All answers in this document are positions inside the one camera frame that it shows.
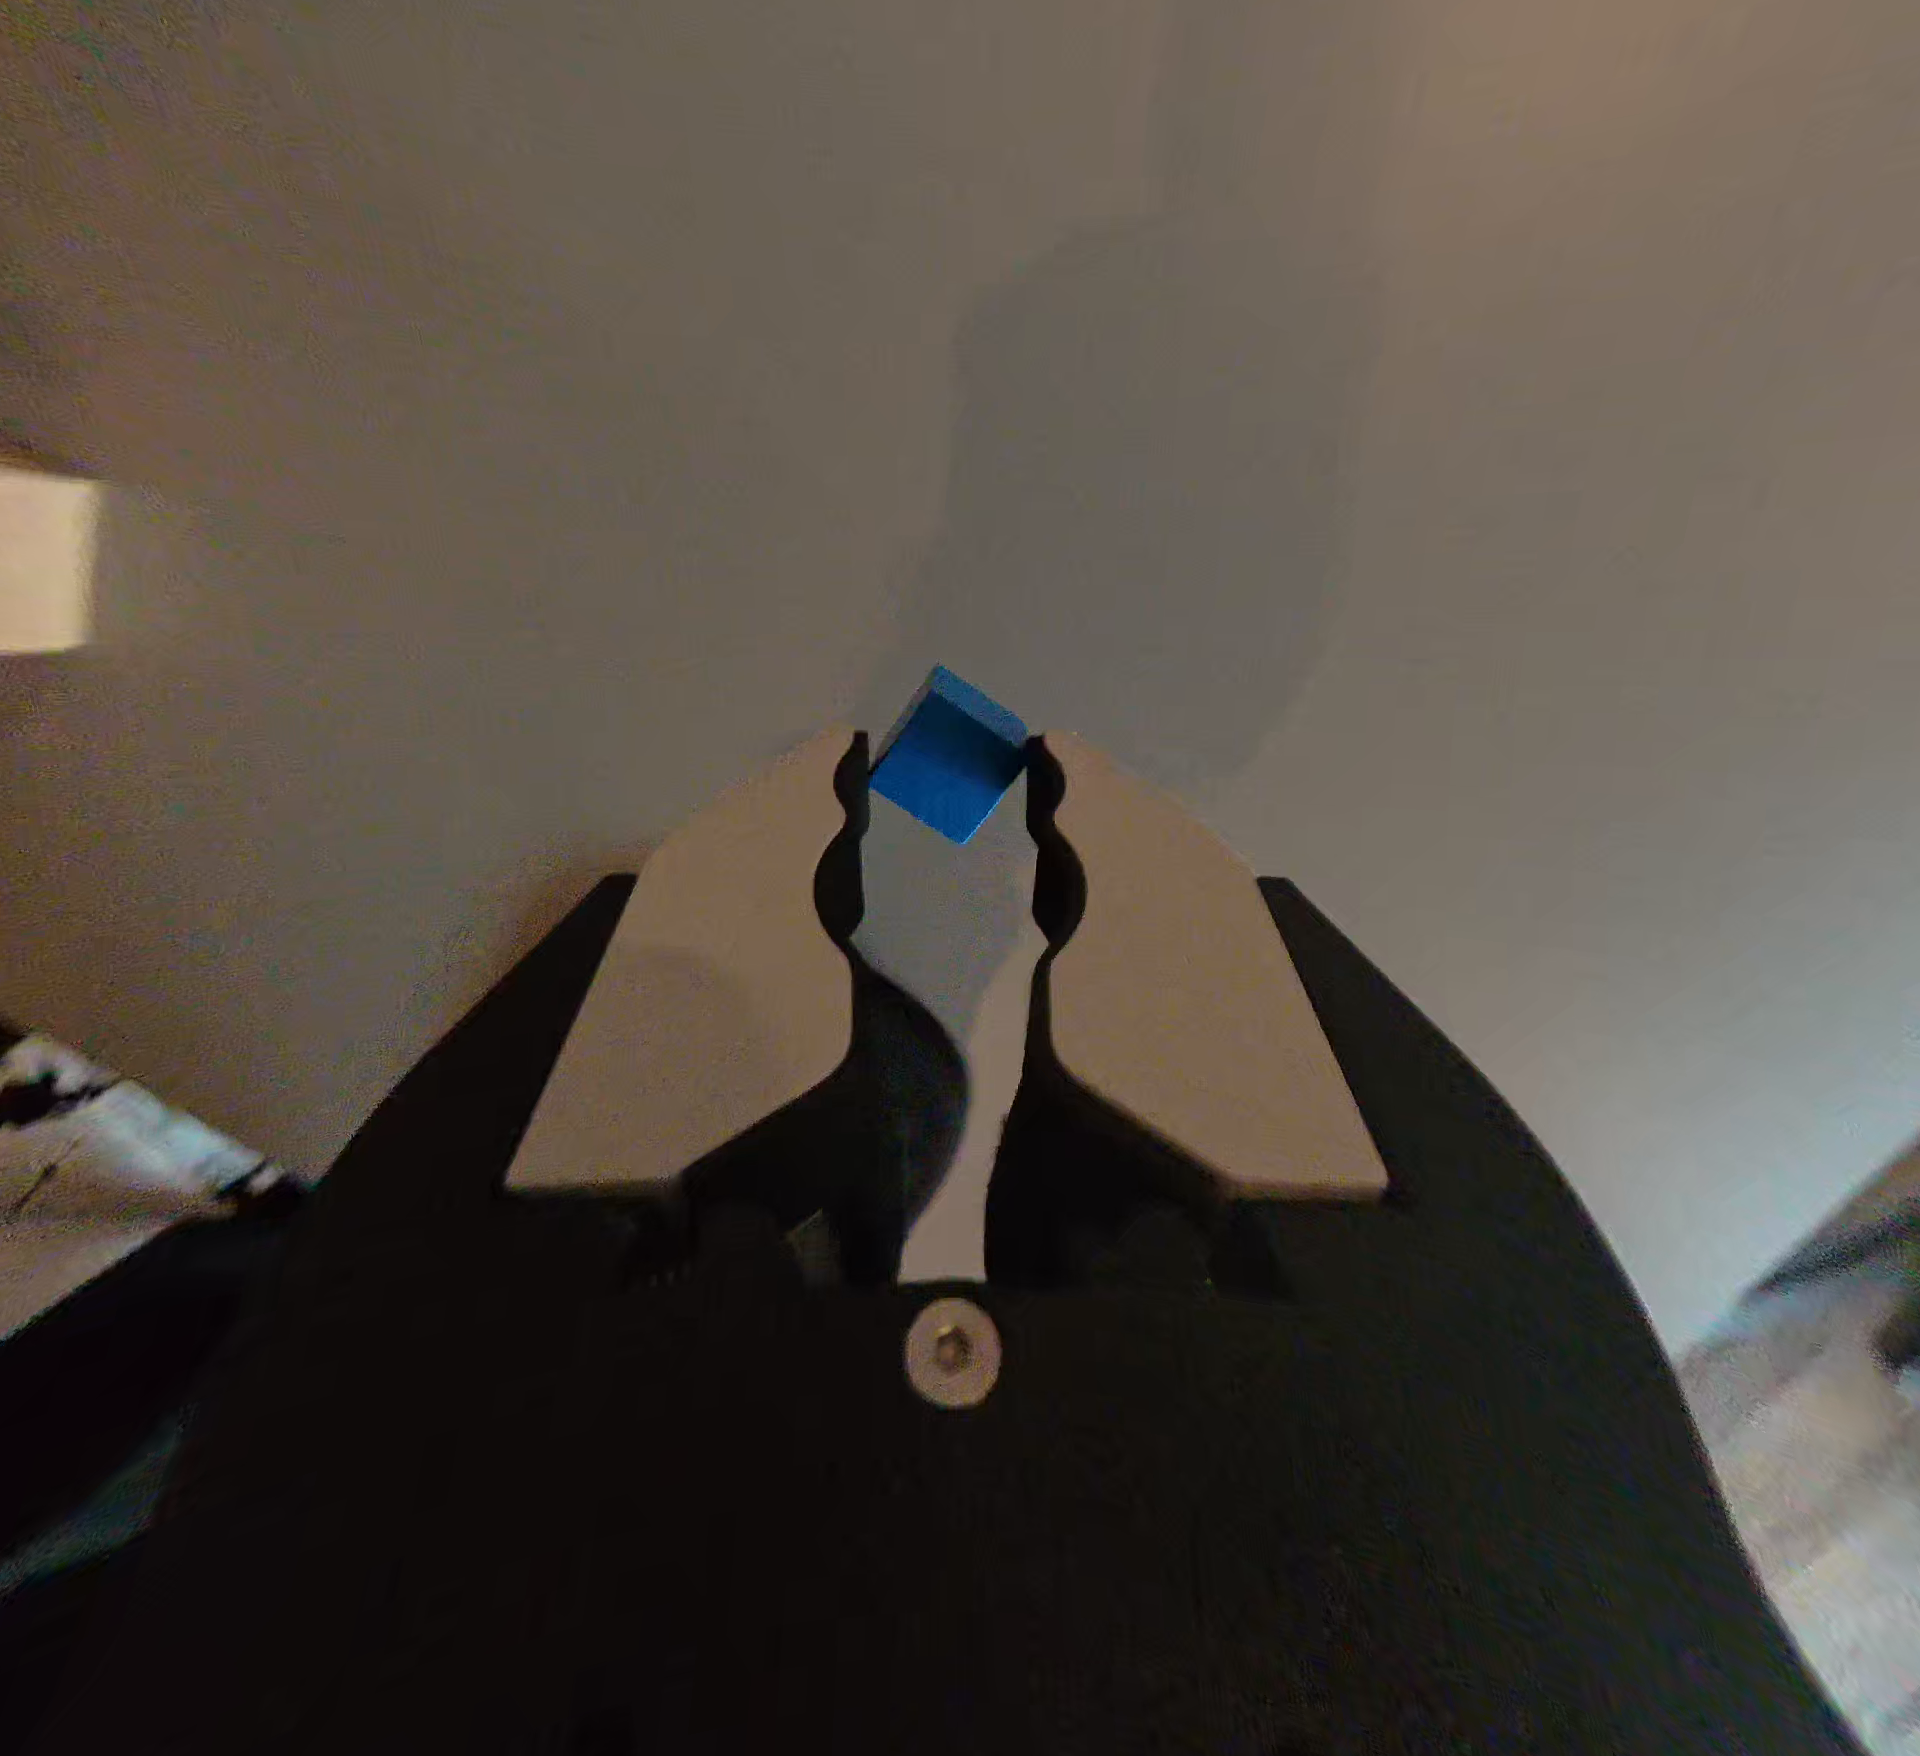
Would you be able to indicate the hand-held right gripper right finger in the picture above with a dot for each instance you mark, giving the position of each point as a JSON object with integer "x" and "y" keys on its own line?
{"x": 1216, "y": 1023}

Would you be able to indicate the large wooden cube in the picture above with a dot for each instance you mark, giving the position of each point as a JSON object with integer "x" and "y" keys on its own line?
{"x": 43, "y": 567}

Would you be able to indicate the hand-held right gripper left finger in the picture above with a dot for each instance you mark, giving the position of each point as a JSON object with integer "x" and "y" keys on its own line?
{"x": 706, "y": 1023}

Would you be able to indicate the tiny blue cube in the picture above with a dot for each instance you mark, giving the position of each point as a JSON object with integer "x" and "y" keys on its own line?
{"x": 948, "y": 760}

